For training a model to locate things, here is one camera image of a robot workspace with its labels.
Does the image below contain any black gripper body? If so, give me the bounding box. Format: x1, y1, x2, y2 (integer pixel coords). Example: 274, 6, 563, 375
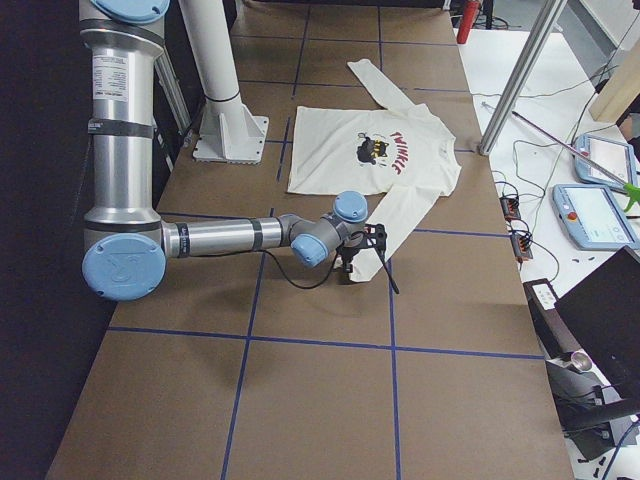
337, 231, 369, 273

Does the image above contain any cream long-sleeve cat shirt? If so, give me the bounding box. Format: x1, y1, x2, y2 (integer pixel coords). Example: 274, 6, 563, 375
288, 59, 461, 255

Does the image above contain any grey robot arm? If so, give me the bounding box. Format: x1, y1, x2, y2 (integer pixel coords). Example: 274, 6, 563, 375
79, 1, 369, 301

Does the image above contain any orange connector block far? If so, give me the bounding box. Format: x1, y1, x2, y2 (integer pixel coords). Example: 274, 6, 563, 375
499, 195, 522, 221

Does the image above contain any orange connector block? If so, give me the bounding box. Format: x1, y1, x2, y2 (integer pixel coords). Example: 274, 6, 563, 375
510, 230, 533, 264
499, 195, 522, 221

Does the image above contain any orange connector block near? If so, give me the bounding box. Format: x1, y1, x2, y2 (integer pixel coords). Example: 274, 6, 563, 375
510, 230, 533, 264

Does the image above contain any black box white label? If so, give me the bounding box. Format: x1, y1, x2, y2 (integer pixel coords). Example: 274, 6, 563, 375
523, 279, 593, 373

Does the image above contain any near blue teach pendant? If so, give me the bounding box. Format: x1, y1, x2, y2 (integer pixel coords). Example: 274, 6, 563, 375
552, 184, 639, 251

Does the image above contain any blue teach pendant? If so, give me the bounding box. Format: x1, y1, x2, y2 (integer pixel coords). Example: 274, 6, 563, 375
574, 134, 639, 192
552, 184, 639, 251

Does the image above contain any black monitor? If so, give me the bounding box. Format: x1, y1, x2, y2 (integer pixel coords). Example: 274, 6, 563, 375
556, 246, 639, 399

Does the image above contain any red fire extinguisher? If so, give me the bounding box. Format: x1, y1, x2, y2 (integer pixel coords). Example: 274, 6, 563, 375
456, 0, 480, 45

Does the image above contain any far blue teach pendant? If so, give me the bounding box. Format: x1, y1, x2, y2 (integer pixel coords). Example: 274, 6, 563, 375
574, 134, 639, 192

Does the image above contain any metal reacher grabber stick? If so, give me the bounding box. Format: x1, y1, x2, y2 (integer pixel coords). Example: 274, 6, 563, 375
511, 110, 639, 212

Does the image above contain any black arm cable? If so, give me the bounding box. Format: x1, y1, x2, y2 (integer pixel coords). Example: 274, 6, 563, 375
262, 230, 402, 295

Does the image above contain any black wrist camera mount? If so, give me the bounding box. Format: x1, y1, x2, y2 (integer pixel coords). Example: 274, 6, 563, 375
364, 224, 387, 263

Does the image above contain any white pedestal mounting base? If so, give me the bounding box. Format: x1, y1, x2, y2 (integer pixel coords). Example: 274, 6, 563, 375
180, 0, 269, 164

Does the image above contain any grey aluminium frame post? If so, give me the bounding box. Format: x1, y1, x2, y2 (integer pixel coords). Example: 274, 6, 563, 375
478, 0, 568, 156

